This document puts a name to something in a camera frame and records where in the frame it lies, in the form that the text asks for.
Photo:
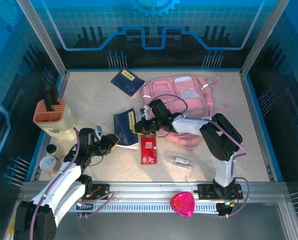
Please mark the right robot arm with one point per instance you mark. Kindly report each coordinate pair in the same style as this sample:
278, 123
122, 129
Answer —
188, 125

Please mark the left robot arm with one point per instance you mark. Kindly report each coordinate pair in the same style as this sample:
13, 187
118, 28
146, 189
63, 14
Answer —
61, 192

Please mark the aluminium frame post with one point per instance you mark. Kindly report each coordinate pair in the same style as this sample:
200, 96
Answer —
264, 37
42, 37

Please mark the beige knife block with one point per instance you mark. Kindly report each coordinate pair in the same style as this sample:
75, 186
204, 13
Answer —
61, 120

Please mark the red pouch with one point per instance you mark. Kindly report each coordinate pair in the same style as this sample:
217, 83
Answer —
148, 152

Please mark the pink heart-shaped object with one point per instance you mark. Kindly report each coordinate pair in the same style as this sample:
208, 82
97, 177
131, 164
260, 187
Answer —
182, 203

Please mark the white-lidded can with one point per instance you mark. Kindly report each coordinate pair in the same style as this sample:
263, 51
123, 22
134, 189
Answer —
48, 162

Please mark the small circuit board with LEDs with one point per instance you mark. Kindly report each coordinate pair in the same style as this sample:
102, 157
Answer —
226, 204
84, 206

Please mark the clear plastic packet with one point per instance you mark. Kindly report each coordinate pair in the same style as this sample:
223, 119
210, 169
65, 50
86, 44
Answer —
179, 160

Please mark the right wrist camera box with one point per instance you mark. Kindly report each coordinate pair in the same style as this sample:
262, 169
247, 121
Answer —
145, 112

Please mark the black-lidded small bottle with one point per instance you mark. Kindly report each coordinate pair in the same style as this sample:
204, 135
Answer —
51, 148

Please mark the aluminium front beam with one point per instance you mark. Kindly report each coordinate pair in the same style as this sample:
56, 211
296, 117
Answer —
151, 190

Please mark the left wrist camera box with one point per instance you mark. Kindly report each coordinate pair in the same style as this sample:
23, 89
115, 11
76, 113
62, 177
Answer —
98, 130

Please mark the dark blue book yellow label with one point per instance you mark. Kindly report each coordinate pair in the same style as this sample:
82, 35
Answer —
123, 127
126, 83

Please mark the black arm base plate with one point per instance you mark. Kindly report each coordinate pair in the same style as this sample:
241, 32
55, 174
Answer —
206, 190
101, 187

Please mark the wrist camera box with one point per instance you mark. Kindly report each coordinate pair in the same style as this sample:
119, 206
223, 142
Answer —
98, 130
145, 112

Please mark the pink backpack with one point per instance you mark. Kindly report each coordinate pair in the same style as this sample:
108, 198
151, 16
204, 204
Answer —
161, 88

